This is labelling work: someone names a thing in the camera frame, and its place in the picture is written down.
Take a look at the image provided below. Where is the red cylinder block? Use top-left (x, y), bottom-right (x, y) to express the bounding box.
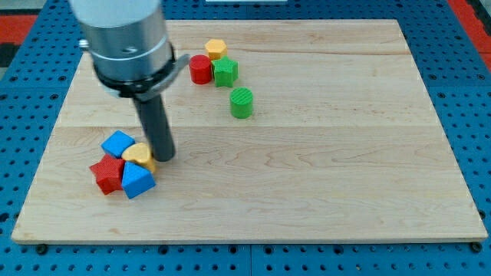
top-left (189, 54), bottom-right (212, 84)

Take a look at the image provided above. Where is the yellow heart block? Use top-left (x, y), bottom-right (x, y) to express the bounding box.
top-left (121, 143), bottom-right (157, 173)

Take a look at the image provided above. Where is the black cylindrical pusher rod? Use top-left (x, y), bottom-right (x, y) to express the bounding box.
top-left (133, 95), bottom-right (176, 162)

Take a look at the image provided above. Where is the red star block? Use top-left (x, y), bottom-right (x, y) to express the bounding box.
top-left (89, 154), bottom-right (125, 195)

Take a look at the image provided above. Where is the blue triangle block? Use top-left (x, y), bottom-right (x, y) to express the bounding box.
top-left (121, 162), bottom-right (156, 199)

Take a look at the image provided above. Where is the blue cube block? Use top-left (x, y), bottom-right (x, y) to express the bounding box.
top-left (101, 130), bottom-right (135, 159)

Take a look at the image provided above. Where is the yellow hexagon block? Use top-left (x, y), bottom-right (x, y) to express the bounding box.
top-left (205, 39), bottom-right (228, 61)

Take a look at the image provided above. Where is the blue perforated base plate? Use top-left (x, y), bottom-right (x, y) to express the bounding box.
top-left (1, 1), bottom-right (490, 275)

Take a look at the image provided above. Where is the green cylinder block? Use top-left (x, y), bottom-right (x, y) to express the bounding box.
top-left (229, 87), bottom-right (253, 119)

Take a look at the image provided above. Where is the green star block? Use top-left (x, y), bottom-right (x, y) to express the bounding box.
top-left (212, 56), bottom-right (239, 87)

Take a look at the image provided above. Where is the wooden board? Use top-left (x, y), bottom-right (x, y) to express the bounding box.
top-left (12, 19), bottom-right (488, 245)

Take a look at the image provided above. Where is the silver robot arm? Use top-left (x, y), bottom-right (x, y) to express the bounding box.
top-left (69, 0), bottom-right (189, 102)

